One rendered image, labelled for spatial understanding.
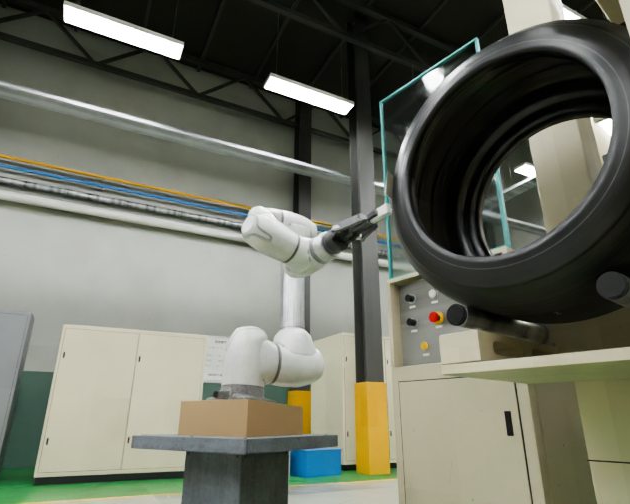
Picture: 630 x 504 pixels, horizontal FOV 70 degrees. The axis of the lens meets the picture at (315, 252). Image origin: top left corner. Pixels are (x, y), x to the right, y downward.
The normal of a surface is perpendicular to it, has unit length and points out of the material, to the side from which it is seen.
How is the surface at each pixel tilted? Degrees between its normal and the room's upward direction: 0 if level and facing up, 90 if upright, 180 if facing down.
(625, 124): 93
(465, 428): 90
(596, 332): 90
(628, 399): 90
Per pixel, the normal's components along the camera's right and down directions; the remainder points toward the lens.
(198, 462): -0.54, -0.29
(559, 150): -0.77, -0.22
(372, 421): 0.45, -0.31
